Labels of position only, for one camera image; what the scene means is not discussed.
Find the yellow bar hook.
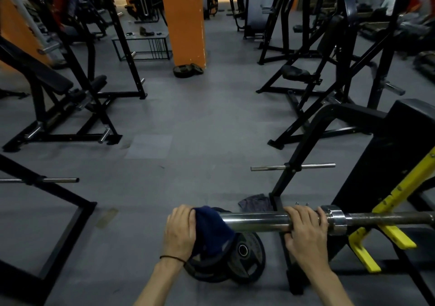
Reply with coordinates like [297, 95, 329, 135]
[348, 146, 435, 274]

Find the wide orange pillar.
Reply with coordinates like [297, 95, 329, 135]
[158, 0, 207, 69]

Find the person's left hand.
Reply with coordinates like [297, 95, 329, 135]
[161, 204, 197, 262]

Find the black rack base frame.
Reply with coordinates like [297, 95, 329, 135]
[0, 153, 97, 306]

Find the person's right hand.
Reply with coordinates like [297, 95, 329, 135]
[283, 205, 332, 277]

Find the black grip-hole weight plate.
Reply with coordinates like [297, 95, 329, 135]
[226, 231, 267, 284]

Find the steel barbell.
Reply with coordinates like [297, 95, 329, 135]
[219, 205, 435, 237]

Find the black plate-loaded machine frame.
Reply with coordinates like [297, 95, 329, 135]
[257, 0, 324, 66]

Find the black bench press rack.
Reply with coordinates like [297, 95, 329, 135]
[250, 98, 435, 306]

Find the blue cleaning cloth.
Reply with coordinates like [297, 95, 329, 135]
[191, 206, 237, 258]

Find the grey cloth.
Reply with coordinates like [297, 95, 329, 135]
[237, 193, 274, 213]

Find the black squat rack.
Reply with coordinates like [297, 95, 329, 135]
[92, 0, 148, 100]

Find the black wire frame table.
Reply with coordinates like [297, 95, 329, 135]
[112, 32, 173, 62]

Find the black weight plate white lettering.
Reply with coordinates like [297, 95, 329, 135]
[183, 207, 235, 283]

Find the person's left forearm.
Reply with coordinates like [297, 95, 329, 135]
[133, 257, 186, 306]

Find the grey panel weight machine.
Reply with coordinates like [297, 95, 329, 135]
[244, 0, 278, 40]

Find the black hair tie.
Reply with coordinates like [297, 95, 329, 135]
[159, 254, 187, 266]

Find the black incline bench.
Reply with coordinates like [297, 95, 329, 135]
[0, 0, 123, 153]

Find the black and red lever machine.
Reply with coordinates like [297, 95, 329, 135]
[255, 0, 435, 150]

